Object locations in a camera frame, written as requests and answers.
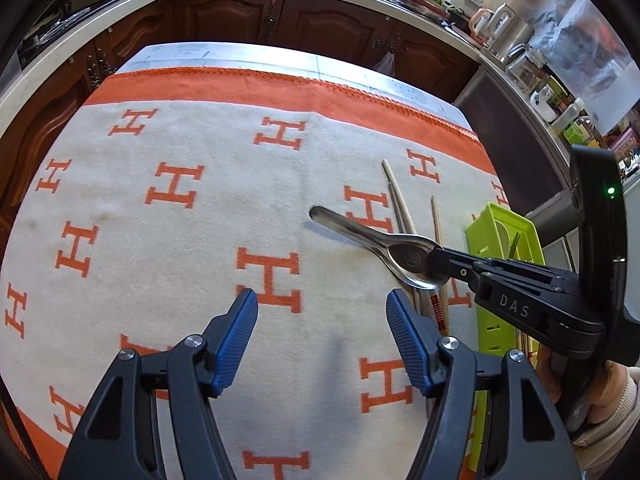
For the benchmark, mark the black gas stove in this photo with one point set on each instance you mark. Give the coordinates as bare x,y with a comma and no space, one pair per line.
65,20

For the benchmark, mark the steel soup spoon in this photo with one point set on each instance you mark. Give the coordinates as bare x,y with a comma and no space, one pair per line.
350,227

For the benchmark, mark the beige stone countertop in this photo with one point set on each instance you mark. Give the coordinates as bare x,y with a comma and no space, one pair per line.
100,0

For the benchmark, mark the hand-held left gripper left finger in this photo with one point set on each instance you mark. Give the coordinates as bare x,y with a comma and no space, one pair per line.
235,342

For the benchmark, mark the orange and white printed blanket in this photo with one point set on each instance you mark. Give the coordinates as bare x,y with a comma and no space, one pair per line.
175,270

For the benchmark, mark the cream chopstick red patterned end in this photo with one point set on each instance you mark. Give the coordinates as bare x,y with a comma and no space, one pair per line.
397,192

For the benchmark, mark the person's right hand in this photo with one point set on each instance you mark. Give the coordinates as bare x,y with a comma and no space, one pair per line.
550,375

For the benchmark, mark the translucent plastic bottle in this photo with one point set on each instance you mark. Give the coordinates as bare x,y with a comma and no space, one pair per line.
567,117

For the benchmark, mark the stainless steel cabinet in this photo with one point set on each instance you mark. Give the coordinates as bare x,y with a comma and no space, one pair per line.
510,135

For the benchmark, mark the white paper sheet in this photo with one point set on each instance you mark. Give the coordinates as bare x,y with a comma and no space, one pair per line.
607,90

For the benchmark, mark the hanging clear plastic bag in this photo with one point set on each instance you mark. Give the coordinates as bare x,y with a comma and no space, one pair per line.
385,65

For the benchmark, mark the green label bottle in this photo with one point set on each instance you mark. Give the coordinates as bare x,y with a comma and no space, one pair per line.
579,131

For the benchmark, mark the green plastic utensil tray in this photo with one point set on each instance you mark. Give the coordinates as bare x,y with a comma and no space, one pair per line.
487,230

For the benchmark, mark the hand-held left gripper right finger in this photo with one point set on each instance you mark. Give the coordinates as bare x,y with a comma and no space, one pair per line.
405,342

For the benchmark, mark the person's right forearm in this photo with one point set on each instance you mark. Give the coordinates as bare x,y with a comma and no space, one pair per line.
615,425

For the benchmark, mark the steel electric kettle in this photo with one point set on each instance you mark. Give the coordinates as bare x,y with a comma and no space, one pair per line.
510,30

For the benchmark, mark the brown wooden kitchen cabinets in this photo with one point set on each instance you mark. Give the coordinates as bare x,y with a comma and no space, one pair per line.
230,15

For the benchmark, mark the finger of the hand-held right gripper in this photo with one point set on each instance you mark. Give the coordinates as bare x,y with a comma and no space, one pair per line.
450,262

